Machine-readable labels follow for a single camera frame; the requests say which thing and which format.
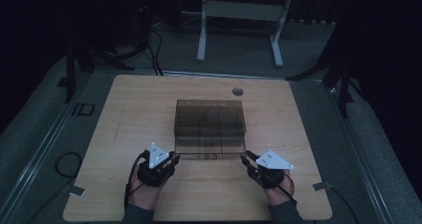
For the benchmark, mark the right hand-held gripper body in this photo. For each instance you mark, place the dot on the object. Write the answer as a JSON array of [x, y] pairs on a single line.
[[270, 171]]

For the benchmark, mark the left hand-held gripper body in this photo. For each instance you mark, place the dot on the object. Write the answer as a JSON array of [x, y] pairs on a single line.
[[154, 171]]

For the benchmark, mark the smoky transparent drawer box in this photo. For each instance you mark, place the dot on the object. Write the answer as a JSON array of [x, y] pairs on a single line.
[[210, 117]]

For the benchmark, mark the person's right hand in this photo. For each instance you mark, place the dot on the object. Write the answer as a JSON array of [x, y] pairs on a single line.
[[277, 194]]

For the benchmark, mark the person's left hand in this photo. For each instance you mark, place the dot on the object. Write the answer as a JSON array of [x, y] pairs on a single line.
[[146, 194]]

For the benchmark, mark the grey tape piece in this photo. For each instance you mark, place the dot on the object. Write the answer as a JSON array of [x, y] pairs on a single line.
[[321, 185], [77, 191]]

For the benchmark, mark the grey round table grommet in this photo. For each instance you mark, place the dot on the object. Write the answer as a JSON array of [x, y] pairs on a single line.
[[237, 92]]

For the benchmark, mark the black metal stand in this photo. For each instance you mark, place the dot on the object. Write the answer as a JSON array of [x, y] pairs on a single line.
[[70, 74], [344, 91]]

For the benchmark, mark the dark equipment tower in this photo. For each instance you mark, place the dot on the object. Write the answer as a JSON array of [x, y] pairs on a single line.
[[142, 15]]

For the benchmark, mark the metal floor rail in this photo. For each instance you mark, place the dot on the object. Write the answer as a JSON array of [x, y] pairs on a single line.
[[199, 74], [40, 154], [358, 151]]

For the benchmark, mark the white desk frame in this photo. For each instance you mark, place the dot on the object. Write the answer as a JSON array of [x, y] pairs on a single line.
[[244, 10]]

